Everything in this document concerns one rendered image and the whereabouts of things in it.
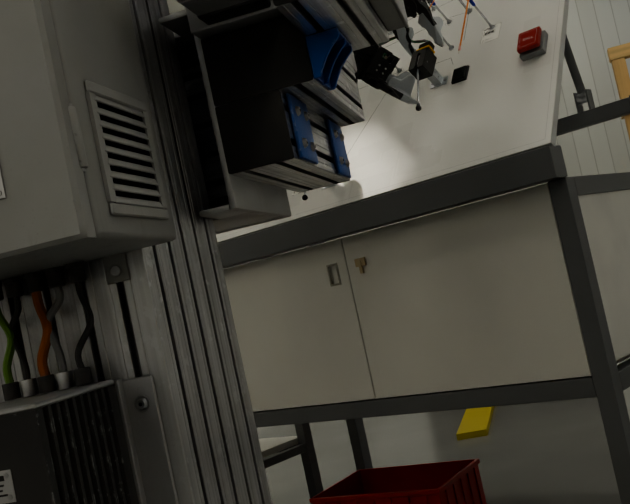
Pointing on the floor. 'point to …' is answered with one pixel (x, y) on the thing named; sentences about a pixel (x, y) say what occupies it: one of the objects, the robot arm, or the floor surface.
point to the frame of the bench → (619, 431)
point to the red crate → (409, 485)
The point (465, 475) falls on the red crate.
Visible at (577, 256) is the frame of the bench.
